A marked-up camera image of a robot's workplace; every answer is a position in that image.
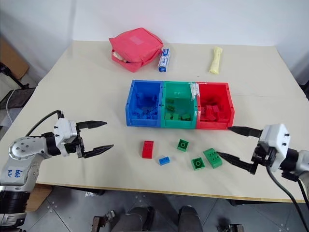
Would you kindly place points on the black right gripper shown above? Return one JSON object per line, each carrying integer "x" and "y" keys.
{"x": 263, "y": 155}

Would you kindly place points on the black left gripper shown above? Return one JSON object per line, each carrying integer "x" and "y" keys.
{"x": 77, "y": 146}

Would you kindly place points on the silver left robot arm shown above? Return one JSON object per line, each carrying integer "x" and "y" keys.
{"x": 23, "y": 149}

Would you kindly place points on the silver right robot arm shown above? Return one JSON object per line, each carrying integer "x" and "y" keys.
{"x": 298, "y": 160}

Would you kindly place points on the green rectangular toy brick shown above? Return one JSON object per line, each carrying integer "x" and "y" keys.
{"x": 213, "y": 158}

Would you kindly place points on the red plastic bin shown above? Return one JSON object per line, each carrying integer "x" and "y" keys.
{"x": 230, "y": 108}

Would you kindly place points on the blue plastic bin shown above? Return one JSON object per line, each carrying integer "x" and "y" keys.
{"x": 130, "y": 113}

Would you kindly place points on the green square toy brick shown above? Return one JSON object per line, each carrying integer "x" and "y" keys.
{"x": 198, "y": 164}
{"x": 182, "y": 145}

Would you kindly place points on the red rectangular toy brick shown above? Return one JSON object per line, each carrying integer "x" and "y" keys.
{"x": 148, "y": 149}

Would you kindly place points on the silver tape strip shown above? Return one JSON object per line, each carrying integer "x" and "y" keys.
{"x": 194, "y": 91}

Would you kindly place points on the small blue toy brick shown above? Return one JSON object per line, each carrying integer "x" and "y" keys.
{"x": 164, "y": 161}

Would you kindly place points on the green plastic bin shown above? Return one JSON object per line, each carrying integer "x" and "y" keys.
{"x": 179, "y": 90}

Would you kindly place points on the beige packet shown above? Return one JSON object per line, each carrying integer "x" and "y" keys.
{"x": 120, "y": 57}

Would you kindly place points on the black mesh panel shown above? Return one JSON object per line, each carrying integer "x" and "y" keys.
{"x": 18, "y": 97}

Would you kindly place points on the pale yellow rolled cloth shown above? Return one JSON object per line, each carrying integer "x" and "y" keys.
{"x": 215, "y": 60}

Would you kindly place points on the dark rounded shape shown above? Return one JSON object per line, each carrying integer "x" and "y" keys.
{"x": 190, "y": 220}
{"x": 135, "y": 220}

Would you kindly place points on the pink fabric pouch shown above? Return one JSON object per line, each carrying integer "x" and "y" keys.
{"x": 137, "y": 46}

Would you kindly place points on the blue and white carton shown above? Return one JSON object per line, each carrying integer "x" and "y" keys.
{"x": 164, "y": 60}

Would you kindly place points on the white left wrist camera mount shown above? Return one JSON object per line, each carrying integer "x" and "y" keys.
{"x": 65, "y": 131}

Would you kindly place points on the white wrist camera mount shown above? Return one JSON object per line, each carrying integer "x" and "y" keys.
{"x": 65, "y": 131}
{"x": 276, "y": 139}

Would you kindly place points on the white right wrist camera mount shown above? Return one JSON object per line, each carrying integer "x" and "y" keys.
{"x": 276, "y": 139}

